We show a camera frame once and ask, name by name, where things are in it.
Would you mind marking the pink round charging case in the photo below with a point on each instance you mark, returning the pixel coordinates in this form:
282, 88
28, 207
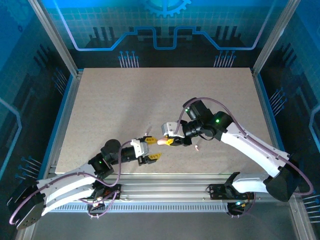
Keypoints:
161, 142

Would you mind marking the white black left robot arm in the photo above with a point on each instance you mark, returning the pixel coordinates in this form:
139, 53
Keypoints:
67, 182

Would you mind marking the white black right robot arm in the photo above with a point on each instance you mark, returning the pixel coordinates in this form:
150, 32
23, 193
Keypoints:
250, 142

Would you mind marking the small base circuit board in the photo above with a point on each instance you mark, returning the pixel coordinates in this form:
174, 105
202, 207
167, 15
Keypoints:
96, 203
238, 204

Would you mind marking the grey metal panel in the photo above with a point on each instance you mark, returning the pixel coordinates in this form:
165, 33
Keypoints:
162, 225

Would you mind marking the aluminium front rail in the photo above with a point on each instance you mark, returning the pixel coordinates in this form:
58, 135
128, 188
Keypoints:
162, 185

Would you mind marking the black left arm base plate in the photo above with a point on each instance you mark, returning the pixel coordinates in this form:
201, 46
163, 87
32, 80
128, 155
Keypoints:
112, 193

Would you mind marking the aluminium side rail blue trim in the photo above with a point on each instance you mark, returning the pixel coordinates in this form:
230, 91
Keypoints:
69, 105
264, 105

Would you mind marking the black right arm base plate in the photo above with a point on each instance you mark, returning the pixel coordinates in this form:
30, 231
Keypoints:
217, 192

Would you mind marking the aluminium corner post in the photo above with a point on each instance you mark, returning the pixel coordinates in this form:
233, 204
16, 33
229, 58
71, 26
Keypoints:
56, 37
274, 37

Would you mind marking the aluminium frame leg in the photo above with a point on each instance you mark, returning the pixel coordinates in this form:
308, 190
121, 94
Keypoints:
303, 220
23, 235

